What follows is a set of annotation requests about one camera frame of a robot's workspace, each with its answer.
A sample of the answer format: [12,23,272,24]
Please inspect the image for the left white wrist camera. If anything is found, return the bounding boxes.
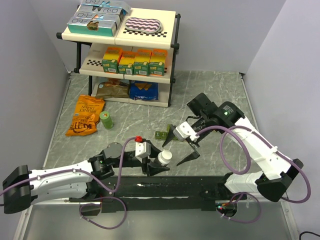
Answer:
[134,136,151,161]

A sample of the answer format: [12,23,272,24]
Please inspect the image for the beige three-tier shelf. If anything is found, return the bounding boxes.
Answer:
[56,6,181,107]

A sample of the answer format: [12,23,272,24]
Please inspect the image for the brown chip bag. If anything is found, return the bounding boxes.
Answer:
[93,78,130,99]

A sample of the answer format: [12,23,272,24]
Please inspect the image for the black power cable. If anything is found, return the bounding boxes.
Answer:
[298,231,320,240]

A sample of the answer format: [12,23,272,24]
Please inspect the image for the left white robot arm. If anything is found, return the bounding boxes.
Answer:
[0,139,173,214]

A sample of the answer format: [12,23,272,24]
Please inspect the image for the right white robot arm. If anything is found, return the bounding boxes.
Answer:
[163,92,304,202]

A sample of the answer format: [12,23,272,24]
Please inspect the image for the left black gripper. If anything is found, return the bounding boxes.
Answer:
[112,140,170,176]

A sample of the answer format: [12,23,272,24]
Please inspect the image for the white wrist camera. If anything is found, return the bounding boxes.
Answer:
[134,136,151,161]
[173,121,199,142]

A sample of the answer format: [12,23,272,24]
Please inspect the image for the green cylindrical container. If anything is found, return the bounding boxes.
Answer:
[99,111,114,130]

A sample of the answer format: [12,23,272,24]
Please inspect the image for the wavy patterned pouch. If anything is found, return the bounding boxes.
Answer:
[125,17,163,34]

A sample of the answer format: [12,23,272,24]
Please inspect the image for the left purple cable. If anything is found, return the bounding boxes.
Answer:
[0,137,137,230]

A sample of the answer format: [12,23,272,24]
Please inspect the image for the orange honey dijon chip bag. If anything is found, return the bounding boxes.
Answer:
[65,94,105,137]

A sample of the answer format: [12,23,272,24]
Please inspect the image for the green weekly pill organizer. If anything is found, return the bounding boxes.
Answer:
[154,124,170,140]

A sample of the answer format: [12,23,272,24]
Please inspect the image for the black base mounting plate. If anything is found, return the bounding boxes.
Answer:
[69,176,233,213]

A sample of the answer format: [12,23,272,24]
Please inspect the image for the teal snack box front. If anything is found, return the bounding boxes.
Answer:
[67,17,117,37]

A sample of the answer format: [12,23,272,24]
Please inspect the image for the blue chip bag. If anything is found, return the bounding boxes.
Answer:
[129,80,159,101]

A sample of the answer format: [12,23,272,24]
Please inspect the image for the teal snack box middle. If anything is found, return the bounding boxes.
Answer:
[73,8,124,22]

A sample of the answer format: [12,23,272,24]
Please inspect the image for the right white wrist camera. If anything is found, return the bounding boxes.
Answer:
[173,121,199,142]

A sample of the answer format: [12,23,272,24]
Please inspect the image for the dark white-capped pill bottle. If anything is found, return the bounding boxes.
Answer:
[157,149,173,166]

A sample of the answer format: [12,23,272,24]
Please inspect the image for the green orange carton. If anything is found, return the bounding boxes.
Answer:
[118,51,136,75]
[149,48,168,76]
[133,49,152,76]
[101,47,123,74]

